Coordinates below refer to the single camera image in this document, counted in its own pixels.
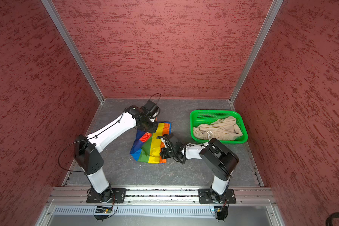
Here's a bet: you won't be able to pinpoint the rainbow striped shorts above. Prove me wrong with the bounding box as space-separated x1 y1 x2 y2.
130 122 171 164

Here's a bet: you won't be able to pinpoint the green plastic basket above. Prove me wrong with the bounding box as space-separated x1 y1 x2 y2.
190 110 248 144

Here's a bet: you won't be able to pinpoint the beige shorts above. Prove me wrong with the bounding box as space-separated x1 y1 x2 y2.
193 116 243 141

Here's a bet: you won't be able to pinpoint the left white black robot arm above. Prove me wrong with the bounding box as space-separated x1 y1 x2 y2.
73 101 161 203

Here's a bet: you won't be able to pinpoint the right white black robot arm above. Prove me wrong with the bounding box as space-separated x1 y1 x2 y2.
156 134 239 204

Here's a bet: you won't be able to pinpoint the right base connector board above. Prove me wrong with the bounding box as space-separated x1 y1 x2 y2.
214 206 228 221

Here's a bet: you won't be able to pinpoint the base connector board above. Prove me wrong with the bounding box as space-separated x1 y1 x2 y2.
95 206 113 214
214 206 228 221

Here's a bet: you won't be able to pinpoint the white perforated vent strip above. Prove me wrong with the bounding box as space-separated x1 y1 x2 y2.
54 206 214 217

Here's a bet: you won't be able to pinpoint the left base connector board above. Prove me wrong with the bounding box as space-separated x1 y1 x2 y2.
95 206 113 214

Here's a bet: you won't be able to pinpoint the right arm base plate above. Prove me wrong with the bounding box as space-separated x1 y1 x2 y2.
198 188 236 204

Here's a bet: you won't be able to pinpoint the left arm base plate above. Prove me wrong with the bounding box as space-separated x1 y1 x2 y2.
86 188 127 204

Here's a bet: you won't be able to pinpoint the aluminium front rail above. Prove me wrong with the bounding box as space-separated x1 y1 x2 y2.
46 186 277 206

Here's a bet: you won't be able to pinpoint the left aluminium corner post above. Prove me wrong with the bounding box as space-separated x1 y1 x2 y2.
41 0 105 104

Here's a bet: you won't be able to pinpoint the aluminium corner post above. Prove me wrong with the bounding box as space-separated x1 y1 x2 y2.
229 0 283 106
41 0 105 104

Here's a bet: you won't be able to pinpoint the black cable bottom right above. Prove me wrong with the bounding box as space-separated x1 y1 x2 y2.
325 211 339 226

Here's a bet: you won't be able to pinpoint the right aluminium corner post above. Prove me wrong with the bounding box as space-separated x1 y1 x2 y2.
229 0 283 106

